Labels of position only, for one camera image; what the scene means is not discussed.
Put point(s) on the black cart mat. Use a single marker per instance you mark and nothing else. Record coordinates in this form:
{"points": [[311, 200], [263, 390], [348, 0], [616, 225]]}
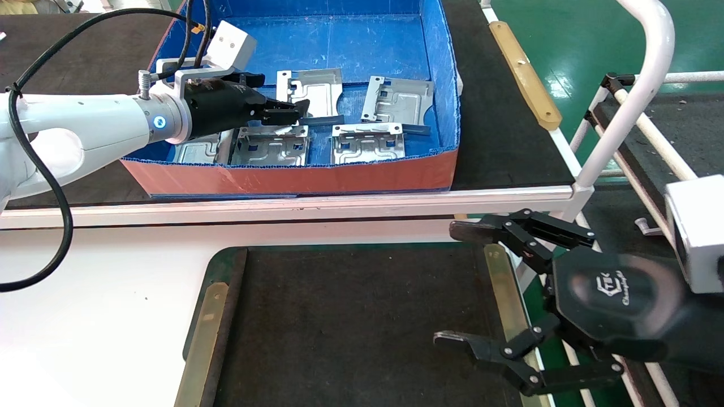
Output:
{"points": [[701, 130]]}

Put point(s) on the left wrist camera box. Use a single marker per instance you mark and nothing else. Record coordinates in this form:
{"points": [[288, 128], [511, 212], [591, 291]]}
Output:
{"points": [[232, 45]]}

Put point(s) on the brass edge strip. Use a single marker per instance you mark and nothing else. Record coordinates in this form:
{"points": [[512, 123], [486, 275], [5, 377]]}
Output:
{"points": [[500, 282], [203, 339]]}

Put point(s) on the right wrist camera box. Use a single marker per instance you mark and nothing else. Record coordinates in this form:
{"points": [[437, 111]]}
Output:
{"points": [[701, 226]]}

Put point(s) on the black work mat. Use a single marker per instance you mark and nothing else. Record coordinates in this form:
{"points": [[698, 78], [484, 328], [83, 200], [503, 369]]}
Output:
{"points": [[350, 328]]}

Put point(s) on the white rod rack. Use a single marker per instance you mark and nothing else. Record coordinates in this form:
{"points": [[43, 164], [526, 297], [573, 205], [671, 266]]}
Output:
{"points": [[650, 129]]}

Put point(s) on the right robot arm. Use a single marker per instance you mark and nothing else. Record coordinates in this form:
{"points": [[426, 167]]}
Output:
{"points": [[701, 339]]}

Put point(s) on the yellow wooden edge strip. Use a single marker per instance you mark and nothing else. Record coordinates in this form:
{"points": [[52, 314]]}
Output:
{"points": [[526, 76]]}

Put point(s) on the black pipe clamp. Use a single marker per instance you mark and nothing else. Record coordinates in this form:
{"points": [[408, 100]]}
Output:
{"points": [[613, 82], [591, 117]]}

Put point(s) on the yellow fabric object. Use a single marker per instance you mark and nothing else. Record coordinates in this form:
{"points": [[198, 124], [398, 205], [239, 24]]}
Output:
{"points": [[17, 5]]}

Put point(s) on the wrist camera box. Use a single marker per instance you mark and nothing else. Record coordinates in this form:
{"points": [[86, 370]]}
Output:
{"points": [[232, 45], [701, 226]]}

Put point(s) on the blue corrugated plastic box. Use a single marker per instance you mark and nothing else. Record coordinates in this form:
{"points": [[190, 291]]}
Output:
{"points": [[339, 45]]}

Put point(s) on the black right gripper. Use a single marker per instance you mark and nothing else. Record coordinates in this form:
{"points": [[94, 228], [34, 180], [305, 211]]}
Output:
{"points": [[616, 294]]}

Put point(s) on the white curved pipe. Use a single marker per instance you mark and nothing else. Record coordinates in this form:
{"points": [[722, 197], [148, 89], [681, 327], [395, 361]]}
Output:
{"points": [[645, 85]]}

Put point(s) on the silver sheet metal bracket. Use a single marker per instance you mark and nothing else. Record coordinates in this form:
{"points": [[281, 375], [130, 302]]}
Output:
{"points": [[319, 90], [399, 104], [271, 148], [198, 150], [367, 144]]}

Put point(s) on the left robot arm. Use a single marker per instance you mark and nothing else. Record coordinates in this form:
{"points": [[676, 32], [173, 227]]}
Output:
{"points": [[85, 118]]}

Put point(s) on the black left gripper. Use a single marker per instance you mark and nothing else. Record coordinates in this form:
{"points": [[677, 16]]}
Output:
{"points": [[220, 107]]}

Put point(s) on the small white hook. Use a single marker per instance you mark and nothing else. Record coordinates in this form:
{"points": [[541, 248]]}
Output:
{"points": [[647, 228]]}

